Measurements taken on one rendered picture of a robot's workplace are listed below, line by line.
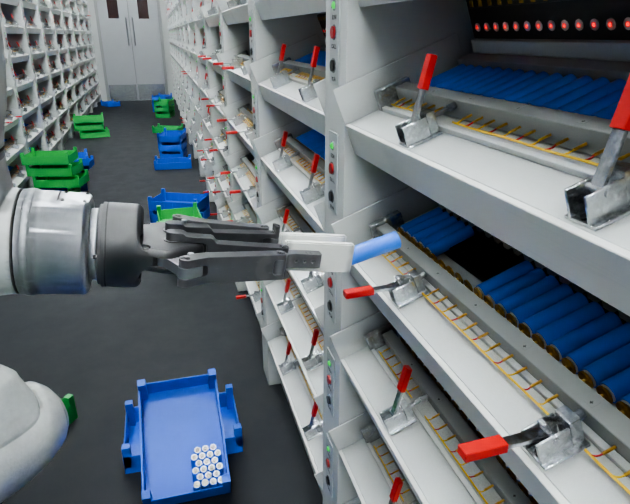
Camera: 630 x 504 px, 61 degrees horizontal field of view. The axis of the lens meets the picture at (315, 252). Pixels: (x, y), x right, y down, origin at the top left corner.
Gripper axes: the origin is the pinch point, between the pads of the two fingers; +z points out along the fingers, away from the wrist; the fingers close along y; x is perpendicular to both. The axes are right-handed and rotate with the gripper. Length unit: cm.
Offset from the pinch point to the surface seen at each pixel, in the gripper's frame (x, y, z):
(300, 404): 63, 60, 23
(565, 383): 3.4, -18.9, 16.1
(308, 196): 6.5, 47.5, 13.7
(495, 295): 2.4, -4.7, 18.9
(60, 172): 76, 336, -67
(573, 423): 4.4, -22.4, 14.1
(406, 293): 6.4, 4.1, 13.6
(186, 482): 83, 57, -4
